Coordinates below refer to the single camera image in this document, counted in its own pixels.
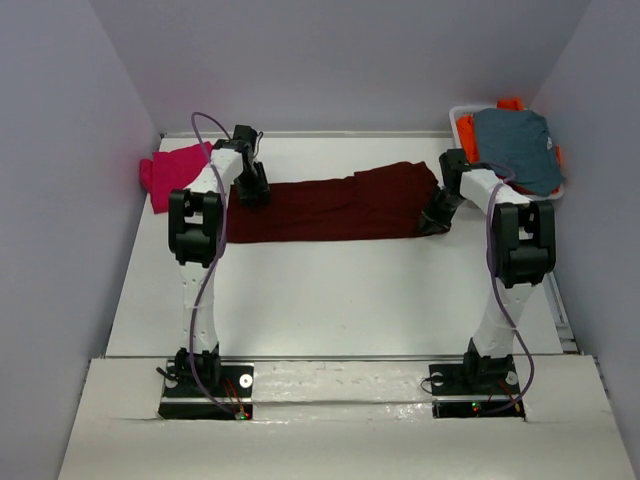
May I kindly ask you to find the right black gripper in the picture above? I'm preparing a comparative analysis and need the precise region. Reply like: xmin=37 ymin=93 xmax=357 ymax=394
xmin=420 ymin=185 xmax=468 ymax=233

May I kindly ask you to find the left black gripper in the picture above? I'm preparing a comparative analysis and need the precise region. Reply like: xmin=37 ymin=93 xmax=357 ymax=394
xmin=232 ymin=161 xmax=270 ymax=208

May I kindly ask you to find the dark red t shirt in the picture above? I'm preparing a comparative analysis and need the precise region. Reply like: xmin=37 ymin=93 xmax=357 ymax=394
xmin=227 ymin=162 xmax=438 ymax=244

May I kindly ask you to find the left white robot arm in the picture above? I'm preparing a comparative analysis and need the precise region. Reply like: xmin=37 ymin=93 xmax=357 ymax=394
xmin=168 ymin=138 xmax=270 ymax=398

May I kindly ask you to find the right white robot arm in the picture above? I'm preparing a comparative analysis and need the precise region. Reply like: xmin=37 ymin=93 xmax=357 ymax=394
xmin=418 ymin=165 xmax=556 ymax=397

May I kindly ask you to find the orange t shirt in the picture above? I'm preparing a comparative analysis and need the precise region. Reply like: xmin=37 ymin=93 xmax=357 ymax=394
xmin=457 ymin=98 xmax=565 ymax=195

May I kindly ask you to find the folded pink t shirt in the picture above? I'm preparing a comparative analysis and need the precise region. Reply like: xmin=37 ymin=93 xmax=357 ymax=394
xmin=139 ymin=142 xmax=212 ymax=214

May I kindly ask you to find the white laundry basket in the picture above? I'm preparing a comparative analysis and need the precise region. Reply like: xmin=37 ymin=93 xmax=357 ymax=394
xmin=448 ymin=104 xmax=565 ymax=200

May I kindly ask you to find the teal blue t shirt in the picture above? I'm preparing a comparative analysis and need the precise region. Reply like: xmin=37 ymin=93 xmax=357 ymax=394
xmin=473 ymin=108 xmax=564 ymax=197

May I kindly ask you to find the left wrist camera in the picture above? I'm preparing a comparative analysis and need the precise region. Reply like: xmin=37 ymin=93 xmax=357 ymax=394
xmin=232 ymin=124 xmax=264 ymax=157

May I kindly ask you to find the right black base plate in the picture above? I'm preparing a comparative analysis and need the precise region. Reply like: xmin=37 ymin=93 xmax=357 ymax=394
xmin=421 ymin=363 xmax=526 ymax=419

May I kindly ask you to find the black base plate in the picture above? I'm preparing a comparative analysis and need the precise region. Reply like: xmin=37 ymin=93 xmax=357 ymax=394
xmin=157 ymin=360 xmax=255 ymax=421
xmin=421 ymin=363 xmax=526 ymax=419

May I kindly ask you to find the aluminium rail right side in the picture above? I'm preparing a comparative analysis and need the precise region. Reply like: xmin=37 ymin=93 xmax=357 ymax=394
xmin=543 ymin=273 xmax=582 ymax=355

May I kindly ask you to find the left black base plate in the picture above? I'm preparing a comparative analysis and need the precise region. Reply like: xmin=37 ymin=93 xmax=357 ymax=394
xmin=157 ymin=360 xmax=255 ymax=421

